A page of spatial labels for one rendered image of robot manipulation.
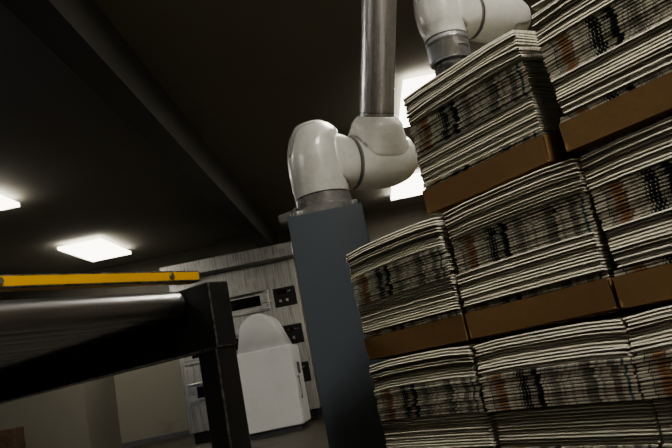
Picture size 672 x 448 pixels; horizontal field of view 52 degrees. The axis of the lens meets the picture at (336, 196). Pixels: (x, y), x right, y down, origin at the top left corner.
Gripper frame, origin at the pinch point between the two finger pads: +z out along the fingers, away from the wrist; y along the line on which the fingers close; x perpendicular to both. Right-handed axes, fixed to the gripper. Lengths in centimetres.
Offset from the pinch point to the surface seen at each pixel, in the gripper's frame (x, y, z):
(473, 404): -4.6, -19.2, 45.3
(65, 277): 15, -77, 14
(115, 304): 26, -67, 18
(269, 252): 670, 346, -99
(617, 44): -45.5, -18.5, -0.8
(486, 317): -11.5, -18.9, 31.6
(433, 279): -1.2, -19.1, 23.4
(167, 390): 1011, 321, 51
